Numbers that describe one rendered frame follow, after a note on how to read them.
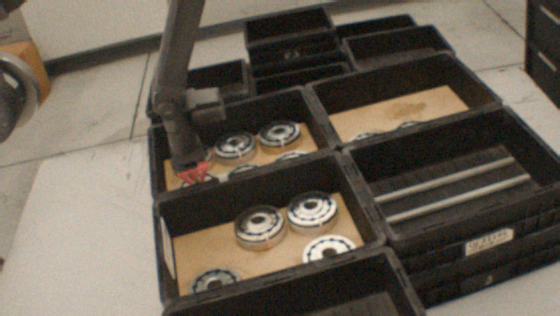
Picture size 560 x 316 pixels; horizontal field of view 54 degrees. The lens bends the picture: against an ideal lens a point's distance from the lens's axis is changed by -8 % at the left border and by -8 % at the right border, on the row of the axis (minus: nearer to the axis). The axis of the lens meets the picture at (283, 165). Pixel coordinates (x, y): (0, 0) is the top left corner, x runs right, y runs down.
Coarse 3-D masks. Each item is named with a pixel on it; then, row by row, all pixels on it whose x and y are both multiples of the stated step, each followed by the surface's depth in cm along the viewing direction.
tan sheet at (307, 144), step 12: (300, 132) 149; (300, 144) 145; (312, 144) 144; (264, 156) 143; (276, 156) 142; (168, 168) 146; (216, 168) 143; (228, 168) 142; (168, 180) 142; (180, 180) 141
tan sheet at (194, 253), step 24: (192, 240) 124; (216, 240) 122; (288, 240) 119; (312, 240) 118; (360, 240) 115; (192, 264) 118; (216, 264) 117; (240, 264) 116; (264, 264) 115; (288, 264) 114
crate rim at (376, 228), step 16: (304, 160) 122; (320, 160) 122; (336, 160) 121; (240, 176) 122; (256, 176) 121; (352, 176) 116; (192, 192) 120; (368, 208) 107; (160, 224) 114; (160, 240) 110; (384, 240) 100; (160, 256) 106; (336, 256) 99; (160, 272) 103; (272, 272) 99; (288, 272) 98; (160, 288) 100; (208, 288) 98; (224, 288) 98
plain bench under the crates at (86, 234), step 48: (528, 96) 168; (144, 144) 182; (48, 192) 170; (96, 192) 166; (144, 192) 162; (48, 240) 152; (96, 240) 149; (144, 240) 146; (0, 288) 140; (48, 288) 137; (96, 288) 135; (144, 288) 133; (528, 288) 113
